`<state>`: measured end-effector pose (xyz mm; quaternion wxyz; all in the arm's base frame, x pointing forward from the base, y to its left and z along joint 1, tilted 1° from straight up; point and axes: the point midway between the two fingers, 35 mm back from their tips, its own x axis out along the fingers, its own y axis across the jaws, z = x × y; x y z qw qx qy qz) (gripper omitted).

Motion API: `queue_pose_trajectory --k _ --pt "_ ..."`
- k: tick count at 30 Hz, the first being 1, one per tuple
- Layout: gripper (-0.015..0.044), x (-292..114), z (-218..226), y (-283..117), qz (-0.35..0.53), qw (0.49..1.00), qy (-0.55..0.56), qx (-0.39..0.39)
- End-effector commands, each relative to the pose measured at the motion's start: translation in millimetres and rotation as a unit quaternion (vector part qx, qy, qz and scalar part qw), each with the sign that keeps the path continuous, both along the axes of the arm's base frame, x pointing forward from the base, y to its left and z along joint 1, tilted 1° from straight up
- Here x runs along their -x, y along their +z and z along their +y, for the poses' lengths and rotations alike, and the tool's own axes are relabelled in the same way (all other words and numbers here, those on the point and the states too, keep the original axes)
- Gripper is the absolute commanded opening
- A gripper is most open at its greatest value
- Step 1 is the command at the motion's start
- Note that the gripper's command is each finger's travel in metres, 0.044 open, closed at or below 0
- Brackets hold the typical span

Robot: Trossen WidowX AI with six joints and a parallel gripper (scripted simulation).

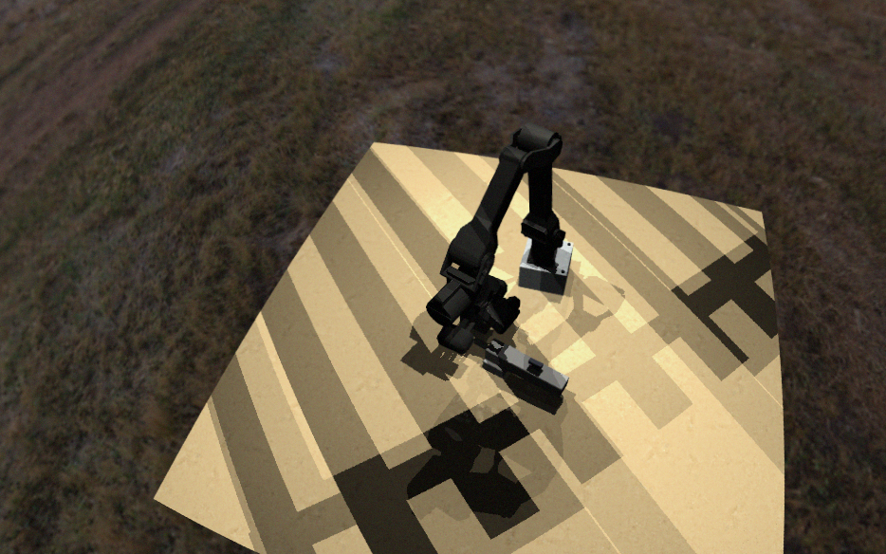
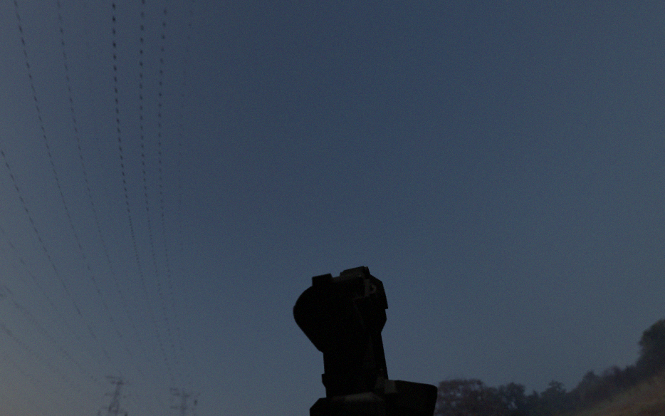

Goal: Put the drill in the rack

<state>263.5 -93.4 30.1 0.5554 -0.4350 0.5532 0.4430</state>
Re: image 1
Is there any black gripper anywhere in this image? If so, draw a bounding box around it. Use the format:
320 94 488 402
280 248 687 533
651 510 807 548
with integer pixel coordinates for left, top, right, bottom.
437 275 508 355

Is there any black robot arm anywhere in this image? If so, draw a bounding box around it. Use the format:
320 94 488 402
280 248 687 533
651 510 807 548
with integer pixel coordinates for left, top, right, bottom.
426 122 566 334

